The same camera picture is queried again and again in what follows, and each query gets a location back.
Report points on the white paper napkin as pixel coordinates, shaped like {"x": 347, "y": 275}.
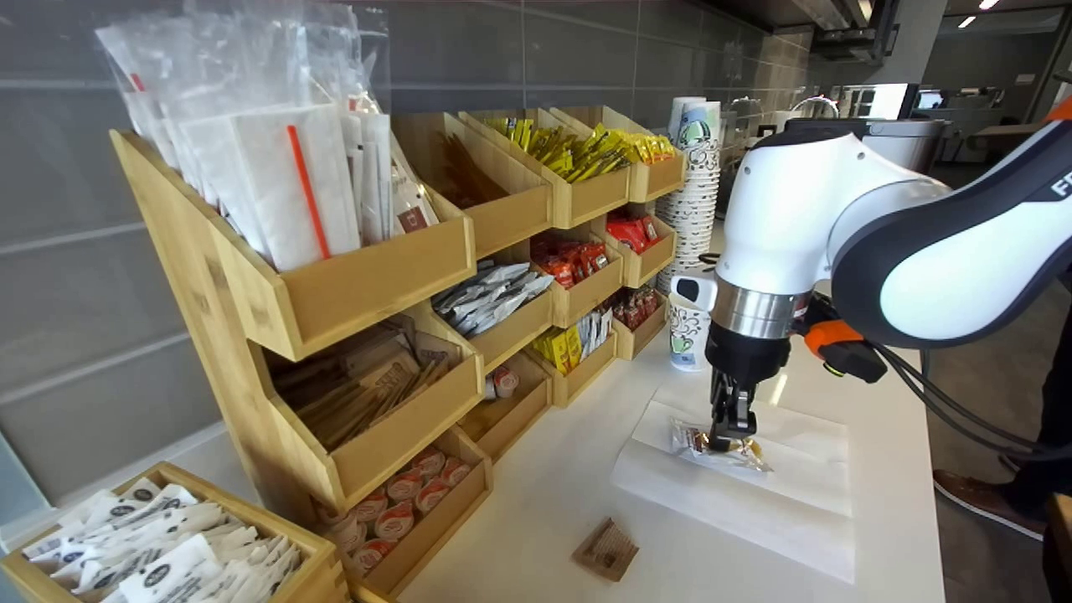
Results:
{"x": 788, "y": 491}

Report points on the low wooden sachet tray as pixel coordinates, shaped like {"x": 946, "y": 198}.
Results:
{"x": 316, "y": 578}

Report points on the clear bags of straws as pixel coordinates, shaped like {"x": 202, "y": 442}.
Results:
{"x": 269, "y": 112}

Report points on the left patterned paper cup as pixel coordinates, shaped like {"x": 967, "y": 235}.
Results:
{"x": 691, "y": 304}

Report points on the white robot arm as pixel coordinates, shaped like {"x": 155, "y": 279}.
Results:
{"x": 910, "y": 259}

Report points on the wooden condiment organizer shelf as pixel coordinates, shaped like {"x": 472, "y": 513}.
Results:
{"x": 243, "y": 313}

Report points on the white sachets in low tray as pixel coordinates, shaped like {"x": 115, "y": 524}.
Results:
{"x": 163, "y": 543}

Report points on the small brown sachet on counter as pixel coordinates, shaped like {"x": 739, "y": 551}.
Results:
{"x": 607, "y": 551}

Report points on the yellow sachets in top bin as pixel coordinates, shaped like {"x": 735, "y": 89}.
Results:
{"x": 582, "y": 157}

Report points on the white sachet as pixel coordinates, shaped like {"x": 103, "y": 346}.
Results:
{"x": 702, "y": 443}

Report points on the red sachets in middle bin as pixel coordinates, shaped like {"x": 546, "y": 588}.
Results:
{"x": 567, "y": 259}

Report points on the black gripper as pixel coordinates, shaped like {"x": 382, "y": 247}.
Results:
{"x": 739, "y": 371}

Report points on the left stack of paper cups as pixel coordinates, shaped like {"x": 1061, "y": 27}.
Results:
{"x": 697, "y": 133}

